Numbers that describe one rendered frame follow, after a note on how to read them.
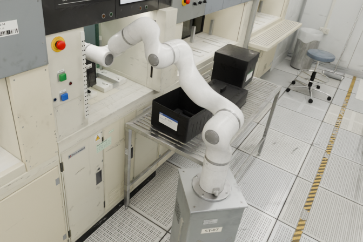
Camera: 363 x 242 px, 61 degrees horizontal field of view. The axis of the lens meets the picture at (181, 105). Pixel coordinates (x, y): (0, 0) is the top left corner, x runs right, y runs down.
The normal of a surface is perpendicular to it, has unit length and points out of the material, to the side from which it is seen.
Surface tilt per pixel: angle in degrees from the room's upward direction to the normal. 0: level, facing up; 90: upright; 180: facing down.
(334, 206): 0
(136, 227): 0
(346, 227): 0
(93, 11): 90
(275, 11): 90
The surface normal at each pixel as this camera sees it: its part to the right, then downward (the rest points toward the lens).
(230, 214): 0.21, 0.52
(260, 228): 0.11, -0.86
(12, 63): 0.83, 0.36
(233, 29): -0.54, 0.37
